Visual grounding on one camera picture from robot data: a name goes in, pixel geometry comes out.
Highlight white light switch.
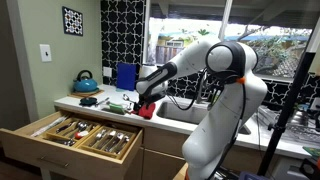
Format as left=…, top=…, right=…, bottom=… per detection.
left=40, top=44, right=52, bottom=62

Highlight bamboo cutlery organizer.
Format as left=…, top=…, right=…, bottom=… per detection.
left=43, top=117, right=138, bottom=159

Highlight black round lid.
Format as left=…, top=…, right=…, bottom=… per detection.
left=80, top=97, right=97, bottom=107

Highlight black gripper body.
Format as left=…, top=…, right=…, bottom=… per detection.
left=133, top=92, right=165, bottom=111

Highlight teal kettle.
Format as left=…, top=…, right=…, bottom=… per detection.
left=73, top=70, right=97, bottom=93

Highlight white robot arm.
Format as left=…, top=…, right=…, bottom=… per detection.
left=136, top=37, right=267, bottom=180

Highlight white wall outlet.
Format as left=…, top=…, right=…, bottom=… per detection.
left=103, top=67, right=112, bottom=77

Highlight blue cutting board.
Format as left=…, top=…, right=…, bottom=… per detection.
left=116, top=63, right=136, bottom=91

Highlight dish drying rack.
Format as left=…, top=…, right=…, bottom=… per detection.
left=257, top=106, right=320, bottom=144

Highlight wooden trivet board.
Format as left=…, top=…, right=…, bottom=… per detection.
left=68, top=89, right=104, bottom=99

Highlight patterned wall tile art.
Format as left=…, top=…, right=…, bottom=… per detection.
left=62, top=6, right=83, bottom=36

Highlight stainless steel sink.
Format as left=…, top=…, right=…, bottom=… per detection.
left=155, top=99, right=252, bottom=136

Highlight green sponge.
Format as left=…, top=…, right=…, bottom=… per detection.
left=109, top=103, right=125, bottom=115

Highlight black tripod pole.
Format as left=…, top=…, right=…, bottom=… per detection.
left=257, top=17, right=320, bottom=176

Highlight large silver spoon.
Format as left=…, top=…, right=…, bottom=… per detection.
left=123, top=94, right=136, bottom=103

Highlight red towel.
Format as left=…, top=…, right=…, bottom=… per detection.
left=132, top=103, right=156, bottom=119

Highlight open wooden drawer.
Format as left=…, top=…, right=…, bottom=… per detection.
left=0, top=112, right=143, bottom=180

